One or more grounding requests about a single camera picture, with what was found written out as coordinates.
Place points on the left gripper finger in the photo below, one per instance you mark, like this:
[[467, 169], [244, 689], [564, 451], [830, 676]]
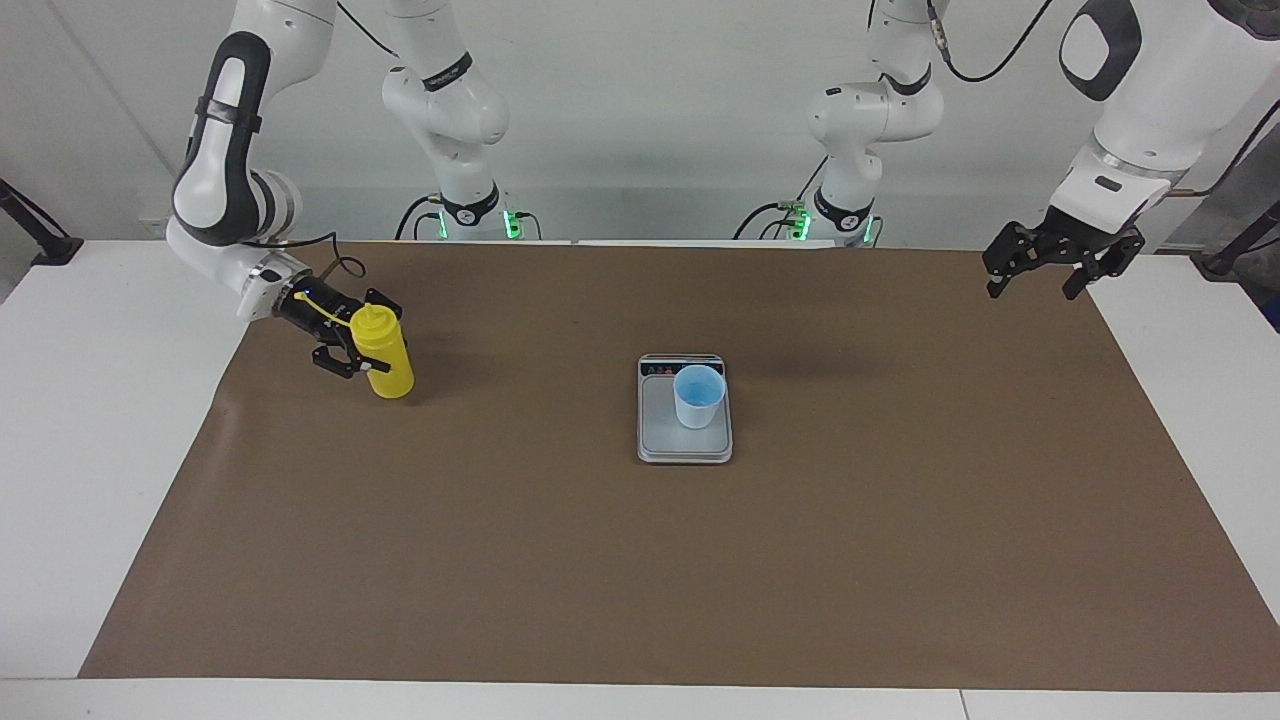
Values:
[[1015, 248], [1115, 258]]

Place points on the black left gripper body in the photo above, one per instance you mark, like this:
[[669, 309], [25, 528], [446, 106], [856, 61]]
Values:
[[1085, 240]]

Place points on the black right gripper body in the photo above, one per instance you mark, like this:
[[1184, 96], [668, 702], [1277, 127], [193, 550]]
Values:
[[298, 312]]

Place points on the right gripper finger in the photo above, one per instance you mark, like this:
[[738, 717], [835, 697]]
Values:
[[385, 303], [345, 365]]

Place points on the yellow squeeze bottle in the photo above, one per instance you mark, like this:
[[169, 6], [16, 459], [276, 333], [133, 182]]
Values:
[[388, 360]]

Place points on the light blue paper cup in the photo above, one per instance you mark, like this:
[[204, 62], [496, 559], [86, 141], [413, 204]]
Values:
[[698, 412]]

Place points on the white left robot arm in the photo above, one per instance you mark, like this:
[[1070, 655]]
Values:
[[870, 110]]

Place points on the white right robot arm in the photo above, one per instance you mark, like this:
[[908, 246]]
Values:
[[215, 190]]

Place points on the silver digital kitchen scale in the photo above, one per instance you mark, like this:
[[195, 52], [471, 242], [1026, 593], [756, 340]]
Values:
[[660, 440]]

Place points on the black clamp stand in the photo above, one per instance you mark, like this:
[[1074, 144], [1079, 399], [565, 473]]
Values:
[[1225, 262], [55, 248]]

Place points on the dark grey slanted panel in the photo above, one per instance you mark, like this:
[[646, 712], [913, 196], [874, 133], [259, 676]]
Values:
[[1240, 200]]

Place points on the green lit base connector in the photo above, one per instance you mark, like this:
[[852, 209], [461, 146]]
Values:
[[795, 220], [511, 215]]

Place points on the white power box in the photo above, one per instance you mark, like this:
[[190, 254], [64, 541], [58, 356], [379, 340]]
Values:
[[152, 222]]

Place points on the brown table mat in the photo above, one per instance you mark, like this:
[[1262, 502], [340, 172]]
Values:
[[700, 560]]

